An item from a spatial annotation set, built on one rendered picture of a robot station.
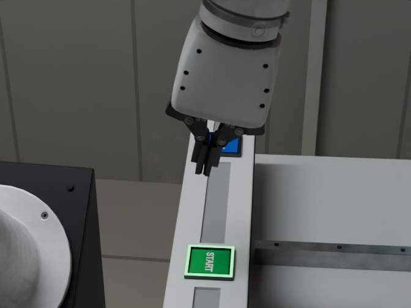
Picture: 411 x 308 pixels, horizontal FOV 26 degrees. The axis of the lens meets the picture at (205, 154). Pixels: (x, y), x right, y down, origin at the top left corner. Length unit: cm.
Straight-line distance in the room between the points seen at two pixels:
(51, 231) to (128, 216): 173
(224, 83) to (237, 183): 32
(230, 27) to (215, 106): 10
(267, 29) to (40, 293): 39
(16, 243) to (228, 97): 26
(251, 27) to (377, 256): 52
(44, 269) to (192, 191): 26
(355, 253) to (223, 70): 46
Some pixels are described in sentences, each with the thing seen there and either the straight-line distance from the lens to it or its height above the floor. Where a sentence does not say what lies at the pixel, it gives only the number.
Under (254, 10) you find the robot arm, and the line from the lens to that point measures 84.
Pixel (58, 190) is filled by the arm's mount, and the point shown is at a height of 105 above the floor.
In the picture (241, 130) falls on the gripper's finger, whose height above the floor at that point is 115.
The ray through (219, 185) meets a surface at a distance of 119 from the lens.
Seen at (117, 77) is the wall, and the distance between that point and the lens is 270.
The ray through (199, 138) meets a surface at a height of 114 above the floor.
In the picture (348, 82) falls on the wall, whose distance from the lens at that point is 264.
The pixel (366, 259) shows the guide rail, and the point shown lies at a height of 84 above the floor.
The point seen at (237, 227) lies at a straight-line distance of 111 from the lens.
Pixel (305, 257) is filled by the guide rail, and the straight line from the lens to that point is 126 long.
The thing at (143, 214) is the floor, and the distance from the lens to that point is 274.
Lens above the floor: 164
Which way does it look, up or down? 33 degrees down
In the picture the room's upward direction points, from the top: straight up
